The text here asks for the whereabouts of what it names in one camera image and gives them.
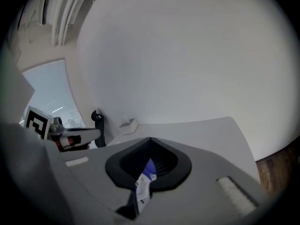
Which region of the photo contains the plastic wipes packet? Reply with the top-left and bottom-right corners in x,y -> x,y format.
135,158 -> 158,214

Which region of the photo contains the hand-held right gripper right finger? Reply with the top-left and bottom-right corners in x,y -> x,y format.
138,137 -> 270,225

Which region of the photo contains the white grey tissue box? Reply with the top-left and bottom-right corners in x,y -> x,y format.
119,117 -> 140,135

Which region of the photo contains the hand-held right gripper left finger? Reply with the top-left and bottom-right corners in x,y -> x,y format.
45,137 -> 152,225

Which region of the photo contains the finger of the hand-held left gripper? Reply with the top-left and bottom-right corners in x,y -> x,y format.
67,128 -> 101,143

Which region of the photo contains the black office chair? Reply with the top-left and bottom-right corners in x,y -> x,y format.
90,110 -> 107,149

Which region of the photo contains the frosted ribbed glass panel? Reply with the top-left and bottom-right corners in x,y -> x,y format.
20,59 -> 99,150

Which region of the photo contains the white vertical pipe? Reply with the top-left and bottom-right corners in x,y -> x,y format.
58,0 -> 94,47
51,0 -> 78,48

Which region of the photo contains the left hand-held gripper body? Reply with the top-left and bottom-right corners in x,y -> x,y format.
24,105 -> 82,150

